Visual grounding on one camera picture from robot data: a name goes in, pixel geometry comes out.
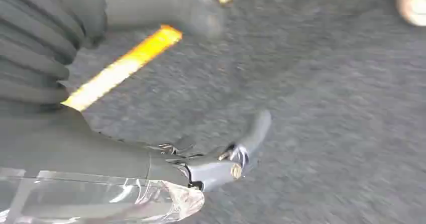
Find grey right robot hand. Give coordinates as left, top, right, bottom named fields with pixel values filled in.
left=0, top=0, right=272, bottom=192

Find yellow tape strip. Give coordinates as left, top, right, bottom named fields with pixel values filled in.
left=61, top=0, right=258, bottom=113

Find ribbed grey right arm sleeve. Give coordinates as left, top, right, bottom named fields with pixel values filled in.
left=0, top=0, right=108, bottom=114

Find round pale object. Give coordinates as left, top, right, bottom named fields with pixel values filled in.
left=395, top=0, right=426, bottom=27

